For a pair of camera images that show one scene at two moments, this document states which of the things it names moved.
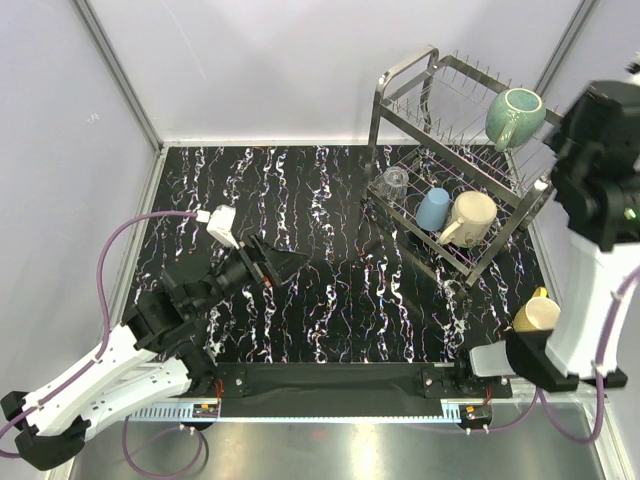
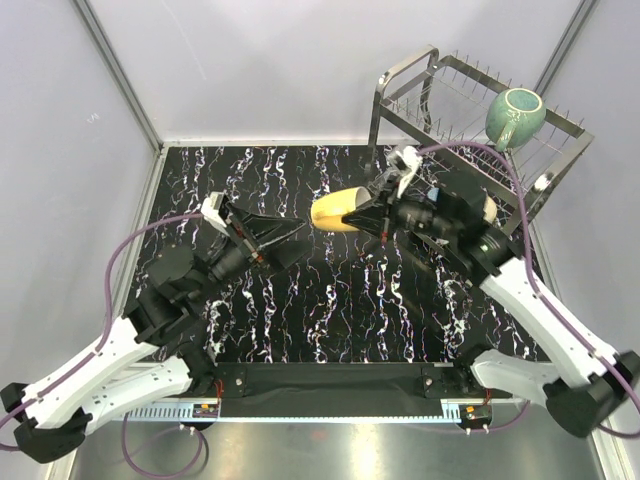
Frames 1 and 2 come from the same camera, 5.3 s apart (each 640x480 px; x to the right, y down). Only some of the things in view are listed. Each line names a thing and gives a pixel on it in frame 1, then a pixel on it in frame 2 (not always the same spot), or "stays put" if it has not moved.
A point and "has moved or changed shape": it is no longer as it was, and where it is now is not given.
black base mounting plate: (348, 389) stays put
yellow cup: (540, 313) has moved or changed shape
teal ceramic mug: (514, 117) stays put
